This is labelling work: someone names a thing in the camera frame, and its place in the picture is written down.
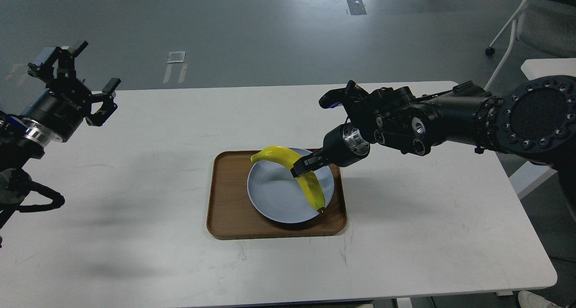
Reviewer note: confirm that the white shoe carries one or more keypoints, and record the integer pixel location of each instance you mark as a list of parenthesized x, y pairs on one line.
[(527, 299)]

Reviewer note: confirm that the white office chair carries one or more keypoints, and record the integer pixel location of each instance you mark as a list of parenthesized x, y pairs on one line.
[(546, 25)]

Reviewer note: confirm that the brown wooden tray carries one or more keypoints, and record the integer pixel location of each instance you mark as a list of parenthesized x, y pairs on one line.
[(231, 215)]

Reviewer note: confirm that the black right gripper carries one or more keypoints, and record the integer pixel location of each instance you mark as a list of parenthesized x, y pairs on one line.
[(342, 146)]

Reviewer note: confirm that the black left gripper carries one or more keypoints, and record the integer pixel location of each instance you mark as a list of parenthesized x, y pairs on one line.
[(67, 101)]

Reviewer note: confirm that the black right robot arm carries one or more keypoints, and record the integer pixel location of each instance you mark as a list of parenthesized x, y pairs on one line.
[(536, 121)]

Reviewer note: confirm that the yellow banana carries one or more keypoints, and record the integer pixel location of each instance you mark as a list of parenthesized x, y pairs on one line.
[(309, 183)]

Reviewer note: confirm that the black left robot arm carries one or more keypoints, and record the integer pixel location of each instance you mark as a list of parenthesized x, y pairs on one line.
[(21, 141)]

